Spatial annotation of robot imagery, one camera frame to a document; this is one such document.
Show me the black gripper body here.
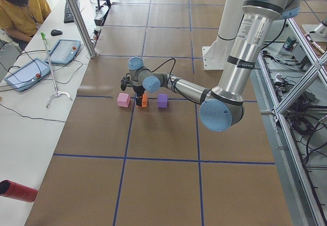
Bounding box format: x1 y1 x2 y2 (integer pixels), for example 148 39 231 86
133 86 145 98

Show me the orange foam cube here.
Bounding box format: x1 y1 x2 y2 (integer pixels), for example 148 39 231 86
140 94 148 107

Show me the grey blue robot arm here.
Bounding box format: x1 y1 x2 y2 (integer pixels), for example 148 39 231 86
121 0 300 131

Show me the pink foam cube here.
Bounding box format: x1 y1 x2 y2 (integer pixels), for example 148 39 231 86
117 93 130 107

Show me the purple foam cube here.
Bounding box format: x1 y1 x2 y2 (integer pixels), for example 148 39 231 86
157 94 168 108

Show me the silver reacher grabber tool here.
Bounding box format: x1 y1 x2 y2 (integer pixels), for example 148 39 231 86
40 32 73 108

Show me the far blue teach pendant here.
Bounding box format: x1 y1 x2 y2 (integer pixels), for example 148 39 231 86
49 39 81 65

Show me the blue teach pendant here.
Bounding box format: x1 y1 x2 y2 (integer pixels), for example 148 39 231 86
4 58 50 92
49 39 81 65

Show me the black keyboard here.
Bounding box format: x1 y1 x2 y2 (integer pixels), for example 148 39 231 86
63 3 75 24

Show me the black computer mouse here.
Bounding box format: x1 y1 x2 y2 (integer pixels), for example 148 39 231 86
51 29 63 36

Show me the near blue teach pendant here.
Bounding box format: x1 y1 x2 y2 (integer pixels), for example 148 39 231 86
4 58 50 92

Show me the white side desk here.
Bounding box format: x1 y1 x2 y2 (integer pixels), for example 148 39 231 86
1 0 95 225

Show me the person in yellow shirt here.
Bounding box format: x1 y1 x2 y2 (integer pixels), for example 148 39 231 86
1 0 51 50

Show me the green power adapter box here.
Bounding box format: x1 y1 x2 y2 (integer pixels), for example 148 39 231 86
283 36 297 51

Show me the red cylinder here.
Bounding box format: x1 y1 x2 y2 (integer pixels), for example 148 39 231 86
1 180 38 202

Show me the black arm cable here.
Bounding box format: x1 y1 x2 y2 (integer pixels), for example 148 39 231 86
149 58 205 104

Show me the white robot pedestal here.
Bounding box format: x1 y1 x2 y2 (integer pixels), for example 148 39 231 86
202 0 245 70

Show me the aluminium frame post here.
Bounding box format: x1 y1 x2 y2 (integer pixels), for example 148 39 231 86
66 0 97 58

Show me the aluminium frame rail right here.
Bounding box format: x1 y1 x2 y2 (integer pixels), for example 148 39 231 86
255 16 327 226

